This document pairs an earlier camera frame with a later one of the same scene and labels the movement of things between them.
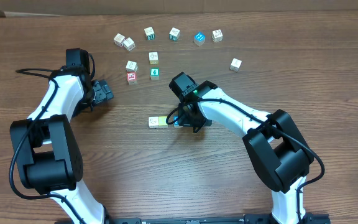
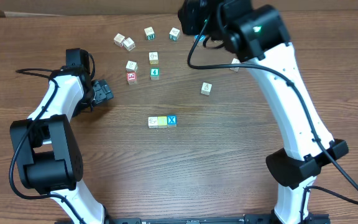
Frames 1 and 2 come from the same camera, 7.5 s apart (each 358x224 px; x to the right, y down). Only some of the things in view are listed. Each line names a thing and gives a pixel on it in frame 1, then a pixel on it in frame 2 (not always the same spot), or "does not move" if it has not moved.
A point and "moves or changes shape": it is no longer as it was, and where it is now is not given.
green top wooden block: (155, 73) does not move
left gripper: (102, 89) does not move
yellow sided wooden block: (153, 58) does not move
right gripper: (185, 121) → (192, 18)
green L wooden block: (153, 122) does not move
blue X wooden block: (176, 120) moves or changes shape
